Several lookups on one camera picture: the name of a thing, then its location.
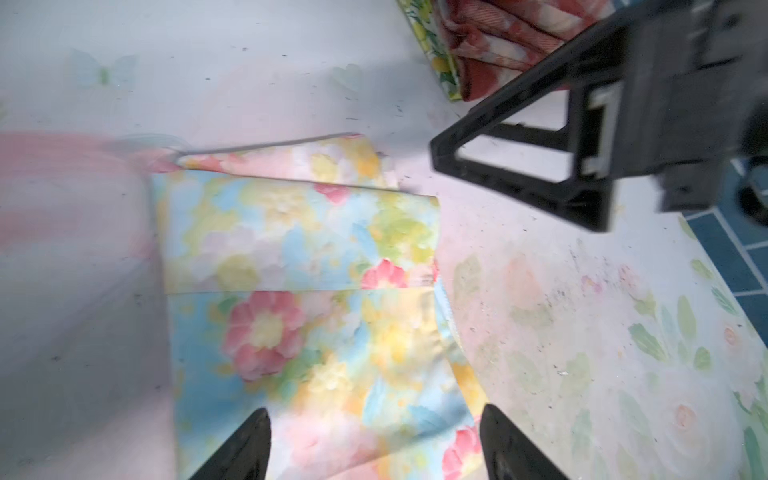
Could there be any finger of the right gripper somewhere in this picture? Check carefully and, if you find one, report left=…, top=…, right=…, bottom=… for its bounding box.
left=443, top=11, right=630, bottom=150
left=430, top=128, right=613, bottom=233

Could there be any lemon print skirt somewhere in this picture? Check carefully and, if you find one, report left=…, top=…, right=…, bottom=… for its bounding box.
left=396, top=0, right=462, bottom=102

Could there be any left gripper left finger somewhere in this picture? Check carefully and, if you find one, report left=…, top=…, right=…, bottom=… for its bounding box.
left=190, top=408, right=272, bottom=480

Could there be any pastel floral skirt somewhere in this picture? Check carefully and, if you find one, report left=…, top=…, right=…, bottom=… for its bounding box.
left=151, top=134, right=487, bottom=479

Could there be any red patterned skirt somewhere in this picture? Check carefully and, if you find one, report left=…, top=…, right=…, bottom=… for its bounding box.
left=432, top=0, right=622, bottom=101

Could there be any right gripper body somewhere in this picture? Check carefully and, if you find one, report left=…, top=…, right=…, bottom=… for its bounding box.
left=612, top=1, right=767, bottom=212

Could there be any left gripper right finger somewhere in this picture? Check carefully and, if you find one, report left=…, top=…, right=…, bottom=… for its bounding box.
left=479, top=404, right=568, bottom=480

